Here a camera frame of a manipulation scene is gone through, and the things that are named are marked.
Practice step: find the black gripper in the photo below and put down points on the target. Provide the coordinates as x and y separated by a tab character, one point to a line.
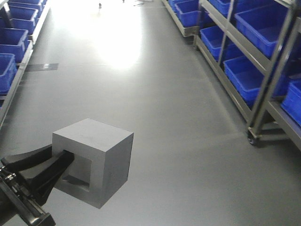
15	199

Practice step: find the gray hollow cube base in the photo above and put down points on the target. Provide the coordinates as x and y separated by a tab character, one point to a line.
101	163

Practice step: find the steel shelf rack right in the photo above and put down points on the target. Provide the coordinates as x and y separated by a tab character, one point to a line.
252	46

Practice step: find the steel shelf rack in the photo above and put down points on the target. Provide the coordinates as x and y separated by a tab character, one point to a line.
252	46
20	25

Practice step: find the steel shelf rack left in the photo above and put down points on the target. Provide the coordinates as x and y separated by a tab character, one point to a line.
20	25

